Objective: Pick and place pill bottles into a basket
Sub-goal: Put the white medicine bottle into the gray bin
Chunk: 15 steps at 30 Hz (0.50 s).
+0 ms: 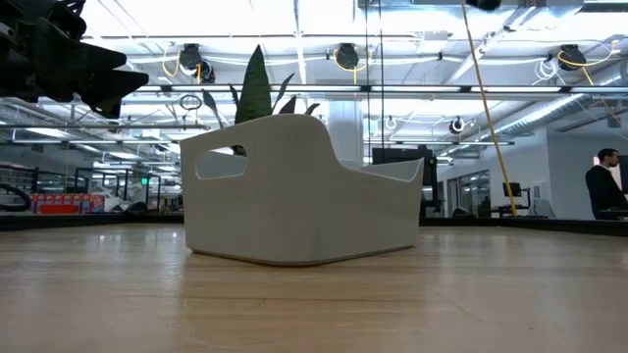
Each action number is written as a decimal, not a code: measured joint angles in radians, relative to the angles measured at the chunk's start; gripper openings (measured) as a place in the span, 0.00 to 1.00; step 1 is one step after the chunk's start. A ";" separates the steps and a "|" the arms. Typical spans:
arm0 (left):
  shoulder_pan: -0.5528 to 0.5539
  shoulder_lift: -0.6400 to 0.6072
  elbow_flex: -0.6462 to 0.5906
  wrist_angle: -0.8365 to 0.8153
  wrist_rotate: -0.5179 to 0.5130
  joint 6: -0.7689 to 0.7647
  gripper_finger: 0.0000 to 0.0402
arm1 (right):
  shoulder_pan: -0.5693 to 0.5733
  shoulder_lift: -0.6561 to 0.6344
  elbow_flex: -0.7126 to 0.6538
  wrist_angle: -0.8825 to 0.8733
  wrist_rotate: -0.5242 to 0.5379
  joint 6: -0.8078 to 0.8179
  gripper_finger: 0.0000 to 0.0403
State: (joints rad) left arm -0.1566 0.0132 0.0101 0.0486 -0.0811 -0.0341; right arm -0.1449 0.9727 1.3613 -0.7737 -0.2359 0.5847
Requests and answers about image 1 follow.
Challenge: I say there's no long yellow cable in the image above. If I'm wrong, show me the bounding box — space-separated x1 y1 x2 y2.
459 0 519 218

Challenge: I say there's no green artificial plant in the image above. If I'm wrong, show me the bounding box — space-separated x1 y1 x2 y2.
201 44 322 158

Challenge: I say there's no person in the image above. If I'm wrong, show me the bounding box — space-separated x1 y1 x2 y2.
584 147 628 222

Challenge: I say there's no grey plastic basket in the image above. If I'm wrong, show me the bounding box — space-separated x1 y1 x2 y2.
180 113 426 268

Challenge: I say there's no red colourful box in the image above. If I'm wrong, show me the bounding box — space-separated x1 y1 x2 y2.
29 192 107 216

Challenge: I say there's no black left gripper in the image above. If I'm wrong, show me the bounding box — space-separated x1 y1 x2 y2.
0 0 150 120

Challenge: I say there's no black metal table frame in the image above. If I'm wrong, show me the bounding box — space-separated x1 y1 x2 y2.
0 211 628 238

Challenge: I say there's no black hose loop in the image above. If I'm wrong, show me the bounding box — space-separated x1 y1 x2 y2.
0 181 33 214

